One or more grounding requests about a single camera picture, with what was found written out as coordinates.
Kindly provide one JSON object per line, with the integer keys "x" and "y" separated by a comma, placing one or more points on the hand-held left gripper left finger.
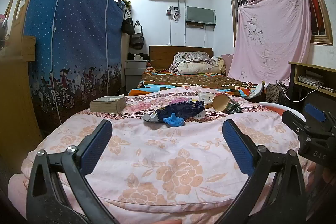
{"x": 95, "y": 145}

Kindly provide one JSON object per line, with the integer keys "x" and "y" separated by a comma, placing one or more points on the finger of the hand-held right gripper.
{"x": 292, "y": 119}
{"x": 315, "y": 111}

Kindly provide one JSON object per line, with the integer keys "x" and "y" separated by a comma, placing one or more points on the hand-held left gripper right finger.
{"x": 239, "y": 148}

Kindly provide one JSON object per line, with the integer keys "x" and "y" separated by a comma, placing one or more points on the white and red basin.
{"x": 275, "y": 106}

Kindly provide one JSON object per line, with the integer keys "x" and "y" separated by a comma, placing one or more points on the green wrapper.
{"x": 235, "y": 108}

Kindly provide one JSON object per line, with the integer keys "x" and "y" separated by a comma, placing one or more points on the brown paper cup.
{"x": 220, "y": 103}

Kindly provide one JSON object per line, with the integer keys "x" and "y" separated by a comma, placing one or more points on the white wrapper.
{"x": 206, "y": 96}

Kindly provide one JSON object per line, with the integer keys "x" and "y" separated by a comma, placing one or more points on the blue plastic piece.
{"x": 174, "y": 121}

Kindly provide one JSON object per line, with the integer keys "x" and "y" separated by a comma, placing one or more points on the blue snack wrapper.
{"x": 178, "y": 108}

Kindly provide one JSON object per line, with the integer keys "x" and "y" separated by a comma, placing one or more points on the person's right hand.
{"x": 328, "y": 176}

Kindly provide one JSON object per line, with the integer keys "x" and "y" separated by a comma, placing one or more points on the patterned suitcase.
{"x": 275, "y": 94}

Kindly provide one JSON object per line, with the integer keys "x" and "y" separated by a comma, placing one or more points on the stack of papers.
{"x": 311, "y": 80}

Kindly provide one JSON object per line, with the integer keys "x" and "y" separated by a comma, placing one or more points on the thick old book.
{"x": 107, "y": 104}

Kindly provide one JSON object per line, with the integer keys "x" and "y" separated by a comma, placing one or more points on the wooden desk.
{"x": 309, "y": 64}

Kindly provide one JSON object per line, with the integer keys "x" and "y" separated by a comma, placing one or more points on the pink floral quilt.
{"x": 157, "y": 161}

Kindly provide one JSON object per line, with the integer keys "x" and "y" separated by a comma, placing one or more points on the pink hanging sheet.
{"x": 270, "y": 43}

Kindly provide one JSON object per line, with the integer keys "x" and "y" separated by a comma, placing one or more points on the white nightstand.
{"x": 135, "y": 71}

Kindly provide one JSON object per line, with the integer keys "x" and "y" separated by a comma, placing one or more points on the bed with colourful blanket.
{"x": 183, "y": 81}

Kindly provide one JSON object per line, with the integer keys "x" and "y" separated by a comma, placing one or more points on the cream tall cabinet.
{"x": 125, "y": 61}

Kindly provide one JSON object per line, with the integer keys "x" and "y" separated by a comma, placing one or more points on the cream pillow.
{"x": 197, "y": 69}

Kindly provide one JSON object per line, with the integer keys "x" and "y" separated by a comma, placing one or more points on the tissue box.
{"x": 137, "y": 56}

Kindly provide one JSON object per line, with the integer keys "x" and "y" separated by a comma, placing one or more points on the floral pillow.
{"x": 191, "y": 57}

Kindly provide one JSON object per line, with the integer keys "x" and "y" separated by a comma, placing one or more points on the dark clothes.
{"x": 145, "y": 56}

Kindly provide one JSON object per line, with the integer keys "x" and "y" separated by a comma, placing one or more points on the red cloth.
{"x": 316, "y": 3}

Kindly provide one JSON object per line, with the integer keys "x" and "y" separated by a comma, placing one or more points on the wooden bed headboard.
{"x": 162, "y": 53}

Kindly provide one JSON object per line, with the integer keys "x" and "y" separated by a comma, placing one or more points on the grey tote bag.
{"x": 137, "y": 37}

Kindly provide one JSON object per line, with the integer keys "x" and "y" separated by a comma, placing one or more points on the blue dotted fabric wardrobe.
{"x": 71, "y": 29}

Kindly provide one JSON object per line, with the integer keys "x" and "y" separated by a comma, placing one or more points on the black handbag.
{"x": 127, "y": 26}

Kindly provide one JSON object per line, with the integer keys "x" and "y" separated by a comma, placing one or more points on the wooden bunk bed frame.
{"x": 15, "y": 82}

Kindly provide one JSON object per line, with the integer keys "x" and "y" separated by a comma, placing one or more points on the grey covered wall television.
{"x": 200, "y": 15}

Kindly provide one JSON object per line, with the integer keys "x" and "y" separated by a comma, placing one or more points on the wall socket with plugs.
{"x": 174, "y": 12}

